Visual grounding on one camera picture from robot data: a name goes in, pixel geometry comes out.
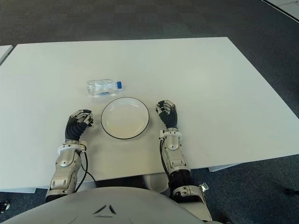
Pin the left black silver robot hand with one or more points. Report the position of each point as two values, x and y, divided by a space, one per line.
75 129

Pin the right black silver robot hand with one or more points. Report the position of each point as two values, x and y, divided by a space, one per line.
171 117

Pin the clear water bottle blue cap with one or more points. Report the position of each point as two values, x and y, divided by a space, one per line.
102 88

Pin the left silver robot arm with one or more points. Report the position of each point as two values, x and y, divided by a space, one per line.
65 168

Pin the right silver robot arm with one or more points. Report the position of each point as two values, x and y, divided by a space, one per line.
177 163

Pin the white plate black rim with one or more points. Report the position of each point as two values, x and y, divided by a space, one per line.
125 119

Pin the grey robot torso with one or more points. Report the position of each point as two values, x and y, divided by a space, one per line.
102 207

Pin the white neighbouring table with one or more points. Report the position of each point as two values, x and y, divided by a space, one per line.
4 52

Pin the black stand with wheel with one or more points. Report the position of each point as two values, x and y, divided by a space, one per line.
4 206

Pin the white table pedestal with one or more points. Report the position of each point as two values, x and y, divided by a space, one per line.
155 183

